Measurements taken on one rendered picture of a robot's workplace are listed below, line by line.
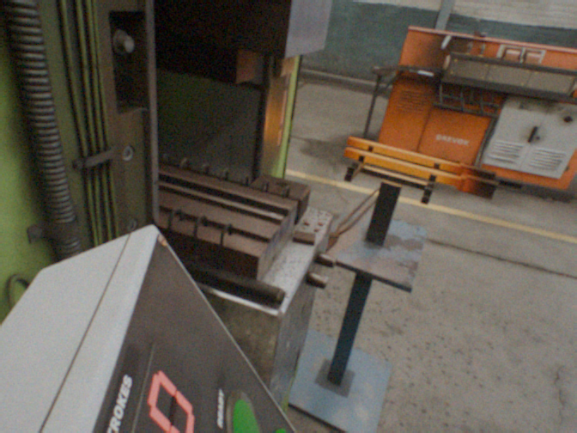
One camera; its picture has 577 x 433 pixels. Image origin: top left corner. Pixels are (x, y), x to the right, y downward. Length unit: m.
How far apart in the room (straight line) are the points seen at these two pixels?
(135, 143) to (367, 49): 7.80
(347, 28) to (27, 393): 8.17
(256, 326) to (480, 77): 3.62
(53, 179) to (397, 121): 3.96
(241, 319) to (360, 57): 7.76
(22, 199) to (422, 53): 3.93
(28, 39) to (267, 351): 0.52
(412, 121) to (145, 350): 4.10
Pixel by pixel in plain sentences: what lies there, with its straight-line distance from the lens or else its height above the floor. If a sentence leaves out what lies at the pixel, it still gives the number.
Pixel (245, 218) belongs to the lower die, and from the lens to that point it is 0.70.
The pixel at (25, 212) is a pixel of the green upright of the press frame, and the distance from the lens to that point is 0.43.
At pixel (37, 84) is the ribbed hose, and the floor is 1.25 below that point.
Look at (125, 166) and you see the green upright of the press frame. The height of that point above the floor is 1.13.
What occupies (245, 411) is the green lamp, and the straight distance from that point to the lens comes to 0.29.
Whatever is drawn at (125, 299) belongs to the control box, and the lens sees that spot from 0.20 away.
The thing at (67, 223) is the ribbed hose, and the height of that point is 1.12.
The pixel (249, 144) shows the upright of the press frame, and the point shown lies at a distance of 0.95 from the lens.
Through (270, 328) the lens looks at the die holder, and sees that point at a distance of 0.65.
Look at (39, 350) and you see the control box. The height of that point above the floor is 1.18.
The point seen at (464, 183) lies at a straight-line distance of 1.23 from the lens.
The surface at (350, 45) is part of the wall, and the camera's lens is 8.26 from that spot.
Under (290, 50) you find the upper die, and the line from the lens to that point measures 0.53.
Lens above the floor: 1.33
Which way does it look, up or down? 28 degrees down
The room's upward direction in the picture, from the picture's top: 9 degrees clockwise
